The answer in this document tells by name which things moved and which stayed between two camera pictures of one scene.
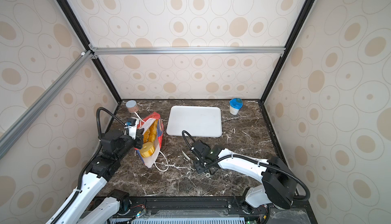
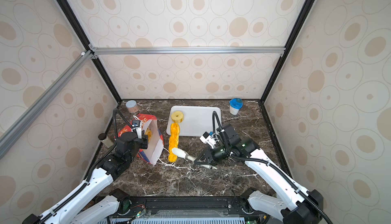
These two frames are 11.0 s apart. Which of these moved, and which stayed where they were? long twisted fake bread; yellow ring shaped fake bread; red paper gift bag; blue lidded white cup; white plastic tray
Moved: red paper gift bag; yellow ring shaped fake bread; long twisted fake bread
Stayed: white plastic tray; blue lidded white cup
